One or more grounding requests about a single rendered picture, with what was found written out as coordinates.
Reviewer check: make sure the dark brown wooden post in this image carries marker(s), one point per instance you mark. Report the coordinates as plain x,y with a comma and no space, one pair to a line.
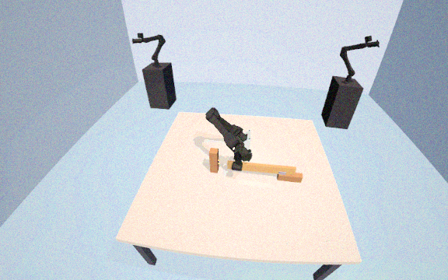
214,168

